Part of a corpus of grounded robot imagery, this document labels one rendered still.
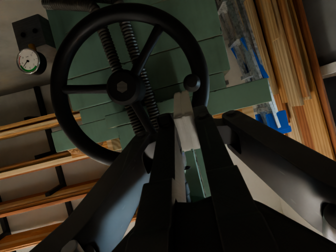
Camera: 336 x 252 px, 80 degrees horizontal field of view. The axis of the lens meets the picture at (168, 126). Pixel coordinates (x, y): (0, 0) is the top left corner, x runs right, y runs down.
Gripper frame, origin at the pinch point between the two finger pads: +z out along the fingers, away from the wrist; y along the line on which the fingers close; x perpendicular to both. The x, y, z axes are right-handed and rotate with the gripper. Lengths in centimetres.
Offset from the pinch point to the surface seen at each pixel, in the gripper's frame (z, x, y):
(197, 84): 11.0, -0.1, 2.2
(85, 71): 38.5, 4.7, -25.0
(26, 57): 34, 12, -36
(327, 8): 159, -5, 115
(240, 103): 32.1, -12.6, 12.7
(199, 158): 58, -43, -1
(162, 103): 24.6, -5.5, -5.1
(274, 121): 103, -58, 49
